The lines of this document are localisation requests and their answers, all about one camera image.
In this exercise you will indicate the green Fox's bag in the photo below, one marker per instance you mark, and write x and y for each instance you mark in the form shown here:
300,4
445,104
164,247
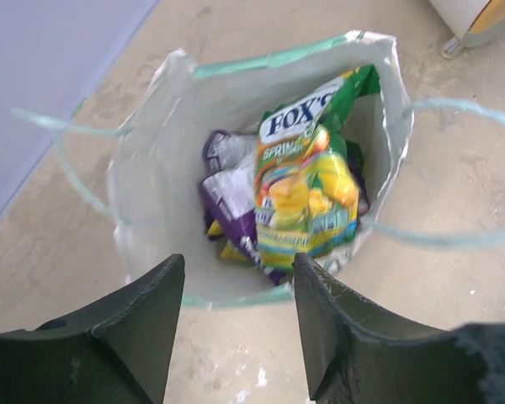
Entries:
229,251
306,198

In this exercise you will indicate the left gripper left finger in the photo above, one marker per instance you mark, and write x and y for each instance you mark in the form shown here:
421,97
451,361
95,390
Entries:
115,350

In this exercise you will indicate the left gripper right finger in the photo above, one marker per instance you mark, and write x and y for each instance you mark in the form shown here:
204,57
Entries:
356,351

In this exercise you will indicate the purple snack bag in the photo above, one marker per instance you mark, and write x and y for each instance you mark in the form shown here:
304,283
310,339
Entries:
229,196
224,150

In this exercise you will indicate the green cake paper bag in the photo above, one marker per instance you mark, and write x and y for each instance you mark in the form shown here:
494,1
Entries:
145,175

